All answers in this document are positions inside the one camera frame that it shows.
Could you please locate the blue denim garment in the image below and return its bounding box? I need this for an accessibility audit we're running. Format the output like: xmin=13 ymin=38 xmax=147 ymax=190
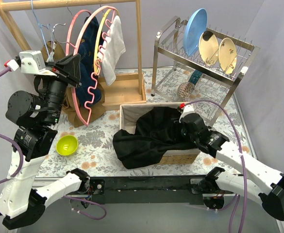
xmin=76 ymin=17 xmax=99 ymax=105

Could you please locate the yellow hanger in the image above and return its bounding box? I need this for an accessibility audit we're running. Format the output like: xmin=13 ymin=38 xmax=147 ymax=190
xmin=93 ymin=8 xmax=119 ymax=77

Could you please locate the white cloth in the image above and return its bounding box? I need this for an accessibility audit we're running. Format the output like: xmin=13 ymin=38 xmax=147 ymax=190
xmin=100 ymin=16 xmax=126 ymax=86

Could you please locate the black skirt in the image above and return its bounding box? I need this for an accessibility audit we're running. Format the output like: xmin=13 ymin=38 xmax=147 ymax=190
xmin=113 ymin=107 xmax=196 ymax=169

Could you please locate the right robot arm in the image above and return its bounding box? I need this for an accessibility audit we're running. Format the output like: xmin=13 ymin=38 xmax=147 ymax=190
xmin=180 ymin=112 xmax=284 ymax=221

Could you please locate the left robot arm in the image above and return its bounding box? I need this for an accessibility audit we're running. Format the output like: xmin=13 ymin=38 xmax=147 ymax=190
xmin=0 ymin=50 xmax=90 ymax=230

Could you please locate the pink hanger with denim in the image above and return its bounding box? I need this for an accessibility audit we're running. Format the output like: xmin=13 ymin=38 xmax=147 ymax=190
xmin=65 ymin=9 xmax=91 ymax=55

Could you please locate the brown garment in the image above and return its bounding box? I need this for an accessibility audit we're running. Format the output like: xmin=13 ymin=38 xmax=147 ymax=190
xmin=47 ymin=41 xmax=106 ymax=128

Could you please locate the lime green bowl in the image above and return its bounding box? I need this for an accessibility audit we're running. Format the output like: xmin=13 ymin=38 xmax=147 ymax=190
xmin=56 ymin=135 xmax=79 ymax=156

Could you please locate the wooden clothes rack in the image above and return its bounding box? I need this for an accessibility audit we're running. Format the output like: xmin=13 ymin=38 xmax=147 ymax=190
xmin=0 ymin=0 xmax=146 ymax=110

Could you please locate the wicker basket with liner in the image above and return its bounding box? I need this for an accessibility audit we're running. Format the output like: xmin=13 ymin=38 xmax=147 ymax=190
xmin=119 ymin=102 xmax=200 ymax=165

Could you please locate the patterned bowl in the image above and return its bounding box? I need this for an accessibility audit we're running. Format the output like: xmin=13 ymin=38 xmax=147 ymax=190
xmin=177 ymin=82 xmax=194 ymax=101

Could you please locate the teal cup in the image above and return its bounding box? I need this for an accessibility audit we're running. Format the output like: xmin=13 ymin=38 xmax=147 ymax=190
xmin=188 ymin=70 xmax=203 ymax=85

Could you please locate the metal dish rack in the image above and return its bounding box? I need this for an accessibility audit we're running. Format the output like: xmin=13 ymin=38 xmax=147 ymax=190
xmin=150 ymin=16 xmax=260 ymax=125

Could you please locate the blue plate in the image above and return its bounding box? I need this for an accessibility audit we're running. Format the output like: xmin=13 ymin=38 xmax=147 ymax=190
xmin=183 ymin=8 xmax=207 ymax=56

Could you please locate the cream plate with dark spot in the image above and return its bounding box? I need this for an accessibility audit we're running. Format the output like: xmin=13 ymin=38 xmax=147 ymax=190
xmin=199 ymin=31 xmax=219 ymax=67

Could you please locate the cream plate with flowers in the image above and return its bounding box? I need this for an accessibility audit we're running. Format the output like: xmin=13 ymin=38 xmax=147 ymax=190
xmin=218 ymin=38 xmax=237 ymax=75

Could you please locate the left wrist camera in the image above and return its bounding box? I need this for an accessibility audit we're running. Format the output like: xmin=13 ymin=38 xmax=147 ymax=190
xmin=4 ymin=50 xmax=46 ymax=75

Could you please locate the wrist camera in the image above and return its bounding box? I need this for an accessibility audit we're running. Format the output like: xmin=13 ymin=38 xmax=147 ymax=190
xmin=4 ymin=50 xmax=46 ymax=75
xmin=179 ymin=104 xmax=195 ymax=123

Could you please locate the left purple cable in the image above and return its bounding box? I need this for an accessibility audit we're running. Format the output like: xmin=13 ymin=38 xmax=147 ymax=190
xmin=0 ymin=67 xmax=108 ymax=218

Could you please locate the purple cable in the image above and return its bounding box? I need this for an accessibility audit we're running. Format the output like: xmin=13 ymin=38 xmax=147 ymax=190
xmin=0 ymin=67 xmax=108 ymax=218
xmin=185 ymin=99 xmax=248 ymax=233

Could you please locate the blue wire hanger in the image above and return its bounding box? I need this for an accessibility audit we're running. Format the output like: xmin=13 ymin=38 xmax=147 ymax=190
xmin=31 ymin=0 xmax=54 ymax=61

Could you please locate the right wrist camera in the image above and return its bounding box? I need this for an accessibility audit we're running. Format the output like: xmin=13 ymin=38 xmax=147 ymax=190
xmin=179 ymin=104 xmax=195 ymax=123

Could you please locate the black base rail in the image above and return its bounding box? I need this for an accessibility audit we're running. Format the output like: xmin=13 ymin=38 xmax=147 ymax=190
xmin=61 ymin=176 xmax=226 ymax=211

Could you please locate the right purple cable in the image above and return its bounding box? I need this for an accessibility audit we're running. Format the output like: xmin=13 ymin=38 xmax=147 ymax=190
xmin=185 ymin=99 xmax=248 ymax=233

